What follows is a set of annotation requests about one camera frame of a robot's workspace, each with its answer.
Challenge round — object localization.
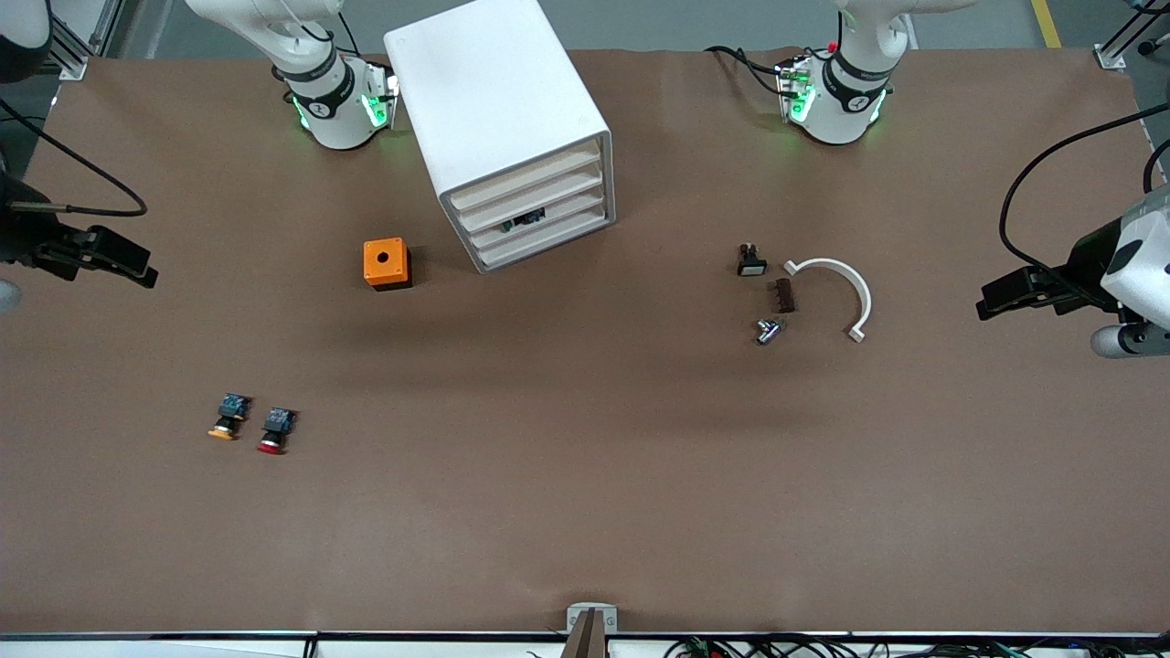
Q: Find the orange button enclosure box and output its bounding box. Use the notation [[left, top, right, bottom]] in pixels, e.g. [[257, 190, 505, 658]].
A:
[[363, 238, 413, 292]]

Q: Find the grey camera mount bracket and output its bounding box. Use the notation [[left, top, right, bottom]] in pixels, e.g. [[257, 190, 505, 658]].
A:
[[565, 601, 619, 658]]

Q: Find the brown table cover mat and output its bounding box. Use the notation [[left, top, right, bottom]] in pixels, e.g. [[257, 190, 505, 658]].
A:
[[0, 46, 1170, 636]]

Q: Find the aluminium frame profile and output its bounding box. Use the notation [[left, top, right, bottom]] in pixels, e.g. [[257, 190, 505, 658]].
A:
[[1094, 0, 1170, 72], [41, 0, 124, 81]]

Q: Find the yellow push button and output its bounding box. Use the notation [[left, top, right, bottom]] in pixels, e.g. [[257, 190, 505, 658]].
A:
[[208, 393, 254, 442]]

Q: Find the white curved plastic bracket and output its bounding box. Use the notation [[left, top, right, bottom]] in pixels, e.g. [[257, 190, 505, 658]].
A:
[[783, 259, 873, 344]]

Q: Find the red push button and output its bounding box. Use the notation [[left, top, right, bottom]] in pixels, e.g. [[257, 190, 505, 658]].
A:
[[257, 407, 299, 456]]

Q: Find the tangled cable bundle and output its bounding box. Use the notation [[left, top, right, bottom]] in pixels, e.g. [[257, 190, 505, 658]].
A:
[[663, 633, 1170, 658]]

